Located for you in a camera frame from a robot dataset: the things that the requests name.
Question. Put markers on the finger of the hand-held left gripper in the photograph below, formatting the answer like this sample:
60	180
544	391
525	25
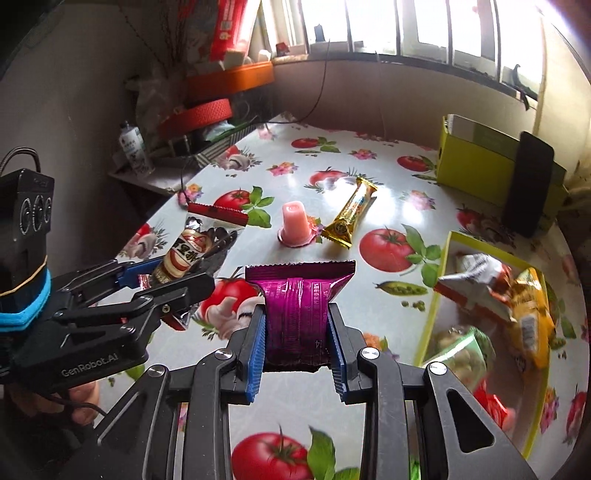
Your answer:
134	272
184	288

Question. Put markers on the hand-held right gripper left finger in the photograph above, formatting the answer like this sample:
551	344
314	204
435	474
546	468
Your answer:
256	355

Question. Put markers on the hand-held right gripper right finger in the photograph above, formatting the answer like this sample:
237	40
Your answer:
337	355

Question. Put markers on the purple snack packet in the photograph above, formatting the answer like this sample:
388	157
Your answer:
300	314

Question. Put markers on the green pea snack packet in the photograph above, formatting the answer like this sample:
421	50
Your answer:
461	355

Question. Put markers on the pink jelly cup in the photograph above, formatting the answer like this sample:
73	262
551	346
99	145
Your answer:
294	221
494	408

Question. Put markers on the lime-rimmed cardboard box tray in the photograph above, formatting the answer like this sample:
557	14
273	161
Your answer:
521	383

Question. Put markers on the yellow snack packet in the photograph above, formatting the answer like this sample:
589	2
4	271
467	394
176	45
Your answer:
531	323

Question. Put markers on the person's left hand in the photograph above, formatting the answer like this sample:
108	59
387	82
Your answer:
83	399

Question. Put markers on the white plastic bottle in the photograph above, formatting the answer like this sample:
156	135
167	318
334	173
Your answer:
136	152

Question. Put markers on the striped flat box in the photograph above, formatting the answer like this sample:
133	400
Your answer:
217	150

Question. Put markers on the gold snack bar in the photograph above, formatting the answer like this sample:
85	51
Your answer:
351	212

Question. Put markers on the white orange snack packet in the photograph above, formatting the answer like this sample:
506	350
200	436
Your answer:
471	286

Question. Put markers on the clear plastic bag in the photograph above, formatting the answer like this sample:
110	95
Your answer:
157	101

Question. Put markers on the red plastic basket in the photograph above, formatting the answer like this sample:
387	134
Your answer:
203	113

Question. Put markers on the fruit printed tablecloth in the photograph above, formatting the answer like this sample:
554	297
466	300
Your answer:
323	157

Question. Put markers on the orange plastic shelf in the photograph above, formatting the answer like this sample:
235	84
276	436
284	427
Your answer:
231	81

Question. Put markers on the lime green cardboard box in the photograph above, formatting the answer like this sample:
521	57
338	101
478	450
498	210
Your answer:
471	170

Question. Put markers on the black smartphone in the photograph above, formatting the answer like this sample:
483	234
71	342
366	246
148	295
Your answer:
526	184

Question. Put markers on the red white package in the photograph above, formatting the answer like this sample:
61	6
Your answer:
226	27

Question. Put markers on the cream heart-print curtain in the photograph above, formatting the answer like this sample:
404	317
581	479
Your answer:
568	152

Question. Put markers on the black window hook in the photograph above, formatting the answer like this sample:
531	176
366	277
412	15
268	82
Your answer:
519	85

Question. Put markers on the barred window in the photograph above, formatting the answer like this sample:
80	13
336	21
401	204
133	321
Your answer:
399	27

